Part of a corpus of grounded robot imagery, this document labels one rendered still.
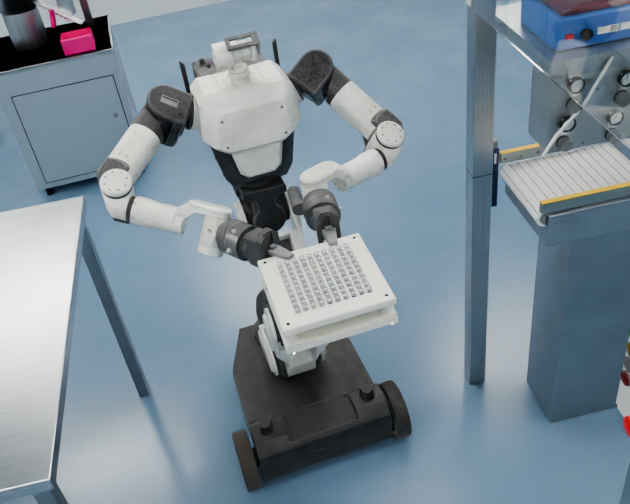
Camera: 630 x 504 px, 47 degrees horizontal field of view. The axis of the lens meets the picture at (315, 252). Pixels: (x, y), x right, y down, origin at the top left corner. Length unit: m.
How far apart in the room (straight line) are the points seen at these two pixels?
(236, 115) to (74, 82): 2.22
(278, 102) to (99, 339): 1.66
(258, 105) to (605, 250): 1.06
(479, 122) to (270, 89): 0.59
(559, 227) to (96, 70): 2.72
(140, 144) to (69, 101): 2.22
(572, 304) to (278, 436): 1.00
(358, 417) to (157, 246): 1.65
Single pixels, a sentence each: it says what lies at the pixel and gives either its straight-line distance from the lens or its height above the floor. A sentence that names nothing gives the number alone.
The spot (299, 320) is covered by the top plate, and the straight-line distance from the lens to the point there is 1.49.
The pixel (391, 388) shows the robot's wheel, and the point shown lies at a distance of 2.51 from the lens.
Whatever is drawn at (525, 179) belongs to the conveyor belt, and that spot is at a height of 0.94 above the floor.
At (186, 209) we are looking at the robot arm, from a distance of 1.79.
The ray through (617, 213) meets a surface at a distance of 2.10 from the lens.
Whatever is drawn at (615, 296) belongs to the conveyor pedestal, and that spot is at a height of 0.54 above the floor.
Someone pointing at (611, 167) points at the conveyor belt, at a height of 0.94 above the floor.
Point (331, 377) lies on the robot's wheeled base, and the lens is 2.61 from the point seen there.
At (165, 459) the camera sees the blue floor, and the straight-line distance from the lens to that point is 2.74.
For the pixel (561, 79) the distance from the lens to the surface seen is 1.55.
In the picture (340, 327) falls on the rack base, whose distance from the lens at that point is 1.53.
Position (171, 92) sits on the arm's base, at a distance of 1.98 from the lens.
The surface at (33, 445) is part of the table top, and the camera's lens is 1.71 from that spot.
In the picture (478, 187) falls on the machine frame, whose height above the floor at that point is 0.87.
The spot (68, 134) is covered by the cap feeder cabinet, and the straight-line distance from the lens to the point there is 4.20.
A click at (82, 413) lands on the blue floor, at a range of 3.01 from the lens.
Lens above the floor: 2.09
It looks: 38 degrees down
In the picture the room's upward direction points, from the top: 9 degrees counter-clockwise
